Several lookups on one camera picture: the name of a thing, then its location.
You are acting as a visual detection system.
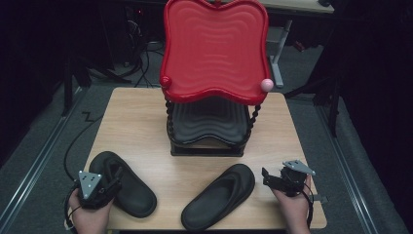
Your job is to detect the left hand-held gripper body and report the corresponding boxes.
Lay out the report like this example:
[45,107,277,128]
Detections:
[77,171,115,210]

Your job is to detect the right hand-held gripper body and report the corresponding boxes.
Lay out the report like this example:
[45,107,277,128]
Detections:
[278,159,317,198]

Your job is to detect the black foam slipper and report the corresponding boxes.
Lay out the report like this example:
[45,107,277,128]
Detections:
[180,163,256,232]
[89,150,158,218]

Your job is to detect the two-tier red and black rack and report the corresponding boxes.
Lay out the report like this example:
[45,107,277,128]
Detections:
[159,0,275,158]

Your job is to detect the person's right hand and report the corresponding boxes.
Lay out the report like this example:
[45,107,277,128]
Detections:
[272,175,314,234]

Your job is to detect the person's left hand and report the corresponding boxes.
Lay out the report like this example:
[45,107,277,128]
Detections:
[68,189,115,234]

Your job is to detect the black metal stand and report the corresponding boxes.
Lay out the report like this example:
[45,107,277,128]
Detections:
[282,72,343,138]
[60,45,132,117]

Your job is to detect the beige desk with grey leg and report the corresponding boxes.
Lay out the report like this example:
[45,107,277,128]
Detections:
[259,0,335,90]

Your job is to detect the dark computer tower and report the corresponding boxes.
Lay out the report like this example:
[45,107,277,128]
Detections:
[124,5,148,66]

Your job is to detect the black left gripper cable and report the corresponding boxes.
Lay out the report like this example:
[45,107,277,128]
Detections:
[62,111,102,234]

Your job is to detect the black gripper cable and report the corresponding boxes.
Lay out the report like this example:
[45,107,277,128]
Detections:
[301,182,315,229]
[62,111,102,234]

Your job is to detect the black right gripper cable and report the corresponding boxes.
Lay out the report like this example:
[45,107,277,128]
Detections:
[301,182,315,229]

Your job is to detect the metal floor rail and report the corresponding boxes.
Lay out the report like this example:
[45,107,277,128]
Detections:
[0,87,86,227]
[316,103,380,234]

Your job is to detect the black floor cables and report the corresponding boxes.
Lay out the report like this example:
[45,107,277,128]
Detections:
[128,40,165,89]

